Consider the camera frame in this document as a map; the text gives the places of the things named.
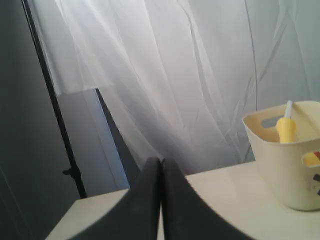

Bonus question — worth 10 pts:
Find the headless yellow rubber chicken body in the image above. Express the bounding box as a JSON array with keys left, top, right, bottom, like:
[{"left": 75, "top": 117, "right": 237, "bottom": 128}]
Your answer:
[{"left": 302, "top": 151, "right": 320, "bottom": 167}]

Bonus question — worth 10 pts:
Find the cream bin marked X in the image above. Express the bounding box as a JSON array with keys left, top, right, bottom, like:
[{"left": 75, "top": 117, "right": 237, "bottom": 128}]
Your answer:
[{"left": 242, "top": 101, "right": 320, "bottom": 211}]

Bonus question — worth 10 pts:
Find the rubber chicken head with tube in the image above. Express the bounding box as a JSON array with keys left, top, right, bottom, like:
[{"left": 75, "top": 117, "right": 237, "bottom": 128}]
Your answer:
[{"left": 275, "top": 100, "right": 296, "bottom": 144}]

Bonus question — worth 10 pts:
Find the black light stand pole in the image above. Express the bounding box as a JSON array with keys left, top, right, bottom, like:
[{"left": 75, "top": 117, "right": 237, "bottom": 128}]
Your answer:
[{"left": 21, "top": 0, "right": 87, "bottom": 199}]

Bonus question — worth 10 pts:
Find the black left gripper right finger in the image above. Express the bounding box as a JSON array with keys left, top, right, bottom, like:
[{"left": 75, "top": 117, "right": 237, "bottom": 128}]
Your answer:
[{"left": 161, "top": 158, "right": 251, "bottom": 240}]

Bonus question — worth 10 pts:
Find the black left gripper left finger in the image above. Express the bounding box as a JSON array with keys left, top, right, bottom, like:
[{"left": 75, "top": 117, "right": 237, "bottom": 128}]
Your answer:
[{"left": 47, "top": 157, "right": 161, "bottom": 240}]

